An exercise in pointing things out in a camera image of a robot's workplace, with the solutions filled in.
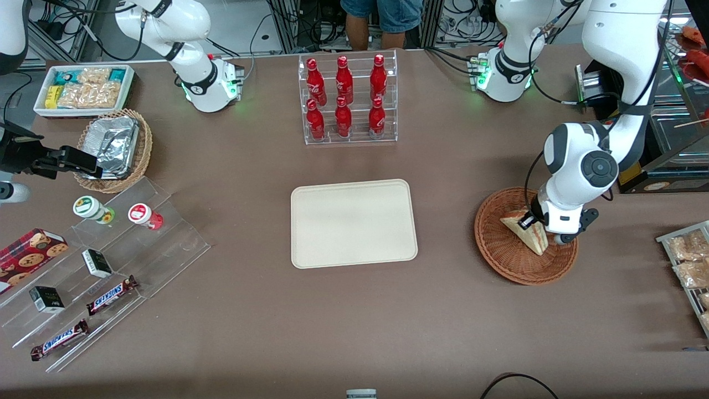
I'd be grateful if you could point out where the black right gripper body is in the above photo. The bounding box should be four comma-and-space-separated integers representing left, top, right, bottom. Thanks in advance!
0, 123, 46, 176

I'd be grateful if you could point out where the triangular sandwich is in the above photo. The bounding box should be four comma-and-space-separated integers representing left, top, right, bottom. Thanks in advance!
500, 208, 549, 257

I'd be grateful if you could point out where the round brown wicker basket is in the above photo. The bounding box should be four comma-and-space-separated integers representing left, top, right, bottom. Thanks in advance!
474, 187, 579, 286

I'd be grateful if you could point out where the oval tan wicker basket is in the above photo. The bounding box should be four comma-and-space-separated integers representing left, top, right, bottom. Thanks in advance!
74, 109, 153, 194

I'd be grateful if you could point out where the tray of packaged pastries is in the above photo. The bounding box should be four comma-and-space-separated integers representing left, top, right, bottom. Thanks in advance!
656, 221, 709, 339

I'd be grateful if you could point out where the beige rectangular tray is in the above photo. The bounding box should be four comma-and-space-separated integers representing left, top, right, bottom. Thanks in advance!
291, 178, 418, 269

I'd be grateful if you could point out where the silver foil container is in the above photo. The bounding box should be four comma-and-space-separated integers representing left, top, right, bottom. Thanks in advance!
83, 116, 140, 179

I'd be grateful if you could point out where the white rectangular snack bin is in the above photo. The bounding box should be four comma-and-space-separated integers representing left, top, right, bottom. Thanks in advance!
33, 64, 135, 119

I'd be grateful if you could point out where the green lid cup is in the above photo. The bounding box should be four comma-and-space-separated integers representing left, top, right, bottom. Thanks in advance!
73, 196, 116, 224

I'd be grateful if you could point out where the black food warmer machine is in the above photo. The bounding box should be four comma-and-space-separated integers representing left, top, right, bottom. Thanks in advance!
576, 8, 709, 195

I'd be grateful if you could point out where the large clear cracker bag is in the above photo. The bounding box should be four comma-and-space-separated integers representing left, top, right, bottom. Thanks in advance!
58, 82, 122, 109

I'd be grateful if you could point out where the red lid cup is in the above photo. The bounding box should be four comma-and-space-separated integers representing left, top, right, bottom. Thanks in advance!
128, 203, 164, 231

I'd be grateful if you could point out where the small clear cracker bag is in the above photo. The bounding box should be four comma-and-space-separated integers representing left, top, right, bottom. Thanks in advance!
78, 68, 112, 86

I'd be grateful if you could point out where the red plaid cookie box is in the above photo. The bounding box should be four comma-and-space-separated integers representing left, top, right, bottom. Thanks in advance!
0, 228, 69, 294

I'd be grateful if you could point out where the clear bag of pastries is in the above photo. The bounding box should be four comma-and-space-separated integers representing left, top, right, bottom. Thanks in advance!
673, 260, 709, 289
667, 230, 709, 261

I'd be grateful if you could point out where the small black box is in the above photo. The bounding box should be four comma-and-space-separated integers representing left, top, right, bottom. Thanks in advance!
29, 285, 65, 314
82, 249, 113, 279

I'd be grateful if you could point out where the clear acrylic stepped display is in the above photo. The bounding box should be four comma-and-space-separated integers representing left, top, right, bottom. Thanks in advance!
0, 176, 211, 373

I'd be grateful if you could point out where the steel warmer pan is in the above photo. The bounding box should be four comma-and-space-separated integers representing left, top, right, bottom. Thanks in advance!
649, 105, 709, 158

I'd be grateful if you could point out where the brown Snickers bar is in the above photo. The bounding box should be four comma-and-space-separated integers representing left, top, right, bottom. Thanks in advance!
86, 275, 139, 316
30, 319, 90, 361

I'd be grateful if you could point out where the red cola bottle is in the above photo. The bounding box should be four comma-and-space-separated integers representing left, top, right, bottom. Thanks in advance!
370, 54, 388, 102
368, 97, 386, 139
335, 55, 354, 105
335, 96, 353, 138
306, 58, 327, 106
306, 99, 326, 140

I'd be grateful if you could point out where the red sausage on skewer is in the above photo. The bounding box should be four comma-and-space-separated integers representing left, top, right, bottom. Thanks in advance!
686, 50, 709, 84
681, 25, 709, 49

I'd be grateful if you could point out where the clear acrylic bottle rack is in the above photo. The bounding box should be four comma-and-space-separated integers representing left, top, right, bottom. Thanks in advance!
298, 50, 398, 146

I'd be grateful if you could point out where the person in denim shorts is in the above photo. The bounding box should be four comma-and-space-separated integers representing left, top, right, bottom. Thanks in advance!
341, 0, 424, 50

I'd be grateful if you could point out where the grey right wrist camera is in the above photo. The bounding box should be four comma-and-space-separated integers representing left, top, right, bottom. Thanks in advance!
0, 183, 31, 204

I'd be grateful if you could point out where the black cable loop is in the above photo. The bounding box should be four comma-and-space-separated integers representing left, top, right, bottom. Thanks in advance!
479, 373, 560, 399

